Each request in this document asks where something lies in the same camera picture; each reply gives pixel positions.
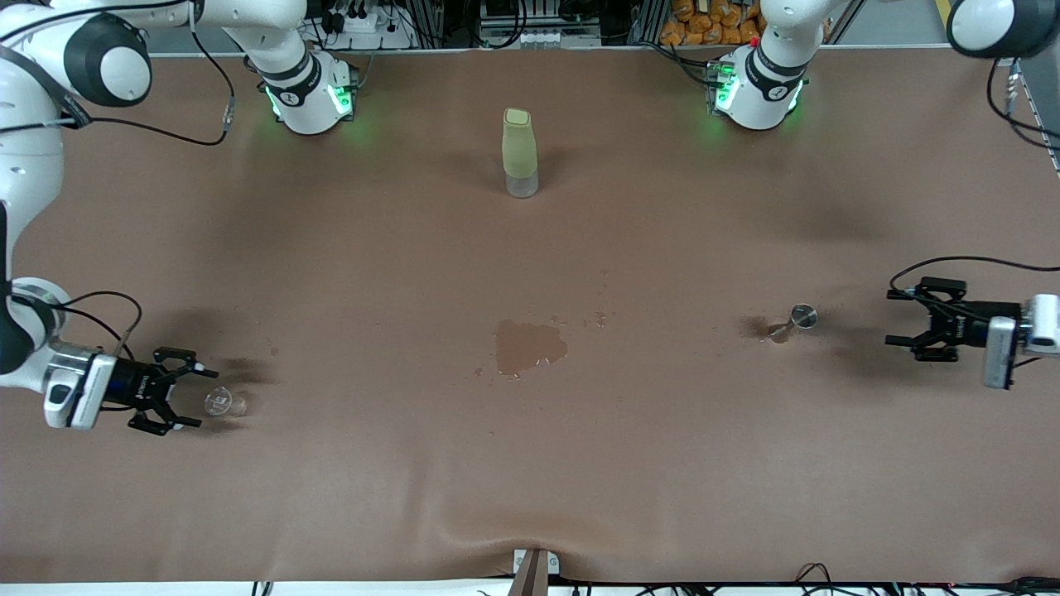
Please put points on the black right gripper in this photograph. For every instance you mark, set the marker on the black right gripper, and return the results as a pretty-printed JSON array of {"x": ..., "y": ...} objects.
[{"x": 128, "y": 386}]

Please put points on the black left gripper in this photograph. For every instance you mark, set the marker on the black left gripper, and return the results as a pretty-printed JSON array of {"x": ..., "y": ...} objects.
[{"x": 970, "y": 329}]

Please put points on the small clear glass cup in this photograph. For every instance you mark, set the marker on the small clear glass cup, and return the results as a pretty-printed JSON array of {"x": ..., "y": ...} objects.
[{"x": 224, "y": 403}]

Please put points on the steel double cone jigger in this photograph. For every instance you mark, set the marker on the steel double cone jigger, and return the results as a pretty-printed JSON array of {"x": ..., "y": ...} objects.
[{"x": 802, "y": 316}]

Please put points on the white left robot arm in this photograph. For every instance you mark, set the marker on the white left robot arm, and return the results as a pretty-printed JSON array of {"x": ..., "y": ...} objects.
[{"x": 762, "y": 91}]

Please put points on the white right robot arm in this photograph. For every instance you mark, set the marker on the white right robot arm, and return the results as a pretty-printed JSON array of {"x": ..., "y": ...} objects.
[{"x": 29, "y": 165}]

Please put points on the spilled liquid puddle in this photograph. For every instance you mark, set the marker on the spilled liquid puddle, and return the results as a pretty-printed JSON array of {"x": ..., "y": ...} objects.
[{"x": 526, "y": 346}]

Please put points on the brown table mat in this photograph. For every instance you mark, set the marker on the brown table mat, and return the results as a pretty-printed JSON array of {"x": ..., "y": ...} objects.
[{"x": 530, "y": 480}]

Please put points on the orange bread buns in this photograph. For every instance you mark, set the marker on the orange bread buns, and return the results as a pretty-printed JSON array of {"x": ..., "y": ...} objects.
[{"x": 704, "y": 21}]

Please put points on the white power strip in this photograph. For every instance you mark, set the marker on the white power strip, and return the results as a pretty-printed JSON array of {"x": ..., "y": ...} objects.
[{"x": 364, "y": 21}]

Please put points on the green capped clear bottle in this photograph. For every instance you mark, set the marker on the green capped clear bottle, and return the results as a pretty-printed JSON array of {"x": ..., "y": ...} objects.
[{"x": 520, "y": 149}]

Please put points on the metal clamp bracket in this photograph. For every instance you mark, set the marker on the metal clamp bracket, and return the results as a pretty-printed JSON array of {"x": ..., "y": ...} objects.
[{"x": 534, "y": 571}]

